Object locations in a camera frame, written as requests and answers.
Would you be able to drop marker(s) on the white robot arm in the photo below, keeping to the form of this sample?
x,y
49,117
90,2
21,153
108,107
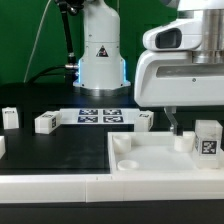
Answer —
x,y
101,68

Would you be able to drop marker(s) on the white fiducial marker sheet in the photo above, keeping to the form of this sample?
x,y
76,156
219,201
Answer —
x,y
106,116

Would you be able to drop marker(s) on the white U-shaped obstacle fence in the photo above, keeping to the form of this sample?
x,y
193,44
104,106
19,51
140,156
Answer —
x,y
106,187

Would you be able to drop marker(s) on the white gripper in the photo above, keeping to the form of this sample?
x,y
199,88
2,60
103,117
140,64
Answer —
x,y
182,65

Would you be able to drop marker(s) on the white square tabletop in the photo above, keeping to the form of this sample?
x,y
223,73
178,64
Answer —
x,y
153,154

